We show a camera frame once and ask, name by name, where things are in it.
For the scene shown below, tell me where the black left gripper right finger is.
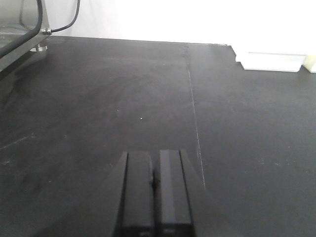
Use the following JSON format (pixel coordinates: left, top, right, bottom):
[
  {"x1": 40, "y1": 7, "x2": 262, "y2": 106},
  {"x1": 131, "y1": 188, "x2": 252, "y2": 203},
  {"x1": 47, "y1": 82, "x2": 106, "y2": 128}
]
[{"x1": 155, "y1": 150, "x2": 195, "y2": 237}]

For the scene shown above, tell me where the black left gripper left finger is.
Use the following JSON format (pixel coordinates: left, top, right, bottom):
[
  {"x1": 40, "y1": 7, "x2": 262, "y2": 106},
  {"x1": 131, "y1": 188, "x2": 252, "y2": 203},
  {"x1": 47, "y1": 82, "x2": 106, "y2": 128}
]
[{"x1": 112, "y1": 151, "x2": 155, "y2": 237}]

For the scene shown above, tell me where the left white storage bin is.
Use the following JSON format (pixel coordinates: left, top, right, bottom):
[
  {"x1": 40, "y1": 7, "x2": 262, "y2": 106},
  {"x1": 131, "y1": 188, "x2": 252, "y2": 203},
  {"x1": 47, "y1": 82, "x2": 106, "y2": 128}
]
[{"x1": 232, "y1": 46, "x2": 306, "y2": 73}]

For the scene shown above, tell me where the white storage bin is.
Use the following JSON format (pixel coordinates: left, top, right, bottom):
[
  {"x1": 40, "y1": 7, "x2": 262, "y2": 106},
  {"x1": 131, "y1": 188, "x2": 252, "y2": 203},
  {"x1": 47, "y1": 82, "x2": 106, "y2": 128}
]
[
  {"x1": 302, "y1": 55, "x2": 316, "y2": 73},
  {"x1": 232, "y1": 46, "x2": 306, "y2": 73}
]

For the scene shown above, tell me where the middle white storage bin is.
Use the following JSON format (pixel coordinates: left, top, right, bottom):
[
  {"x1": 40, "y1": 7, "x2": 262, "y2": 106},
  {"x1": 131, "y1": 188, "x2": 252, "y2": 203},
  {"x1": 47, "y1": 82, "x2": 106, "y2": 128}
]
[{"x1": 302, "y1": 55, "x2": 316, "y2": 73}]

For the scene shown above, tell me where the stainless steel glove box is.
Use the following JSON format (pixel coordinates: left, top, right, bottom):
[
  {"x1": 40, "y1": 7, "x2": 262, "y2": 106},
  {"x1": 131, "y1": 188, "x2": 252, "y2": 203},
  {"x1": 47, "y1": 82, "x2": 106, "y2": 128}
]
[{"x1": 0, "y1": 0, "x2": 49, "y2": 74}]

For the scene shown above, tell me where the black power cable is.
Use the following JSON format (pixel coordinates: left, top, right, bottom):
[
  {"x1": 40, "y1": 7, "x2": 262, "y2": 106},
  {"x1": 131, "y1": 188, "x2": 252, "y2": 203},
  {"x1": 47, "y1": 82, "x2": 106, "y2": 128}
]
[{"x1": 0, "y1": 0, "x2": 81, "y2": 59}]

